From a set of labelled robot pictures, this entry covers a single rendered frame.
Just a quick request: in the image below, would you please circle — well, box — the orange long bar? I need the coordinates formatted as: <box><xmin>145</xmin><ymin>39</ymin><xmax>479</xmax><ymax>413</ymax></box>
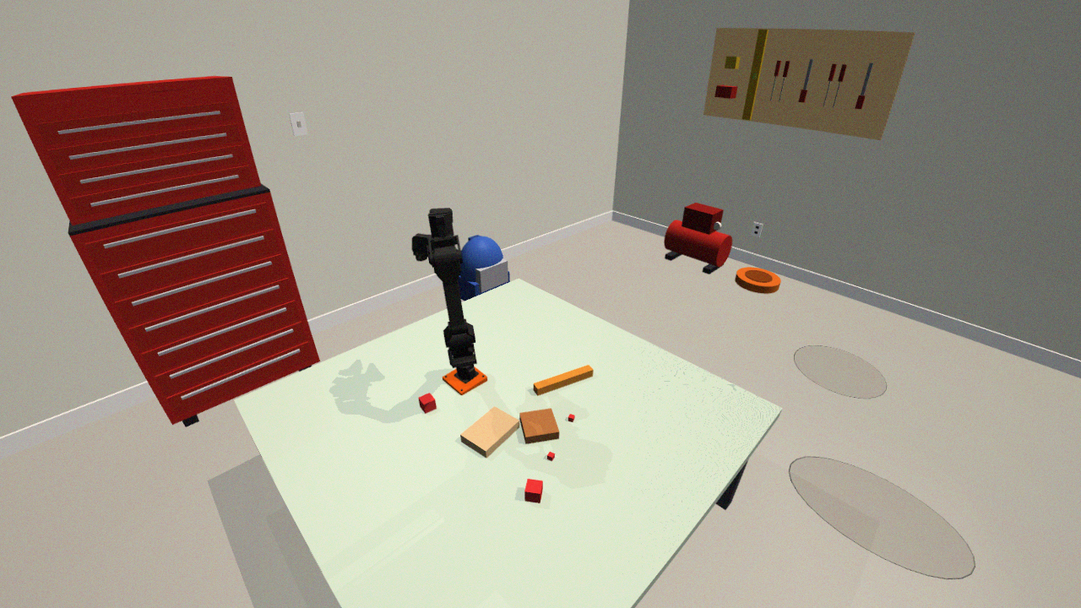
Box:
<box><xmin>534</xmin><ymin>365</ymin><xmax>593</xmax><ymax>396</ymax></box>

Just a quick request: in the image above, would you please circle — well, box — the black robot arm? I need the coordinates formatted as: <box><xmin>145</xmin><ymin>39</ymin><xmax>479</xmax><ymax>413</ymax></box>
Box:
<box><xmin>411</xmin><ymin>210</ymin><xmax>479</xmax><ymax>383</ymax></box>

